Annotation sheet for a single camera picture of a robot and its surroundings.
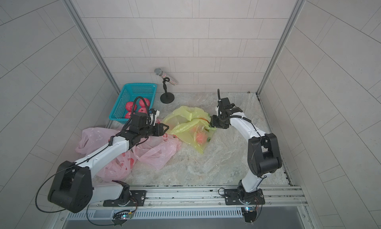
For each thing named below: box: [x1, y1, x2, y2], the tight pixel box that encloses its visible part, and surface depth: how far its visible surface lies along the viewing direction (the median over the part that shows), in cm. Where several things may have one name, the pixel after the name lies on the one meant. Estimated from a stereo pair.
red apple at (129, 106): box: [125, 101, 137, 112], surface depth 104 cm
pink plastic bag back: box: [133, 133, 182, 171], surface depth 81 cm
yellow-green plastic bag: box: [163, 106, 217, 155], surface depth 85 cm
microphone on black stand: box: [154, 67, 178, 105], surface depth 111 cm
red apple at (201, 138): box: [195, 131, 208, 145], surface depth 86 cm
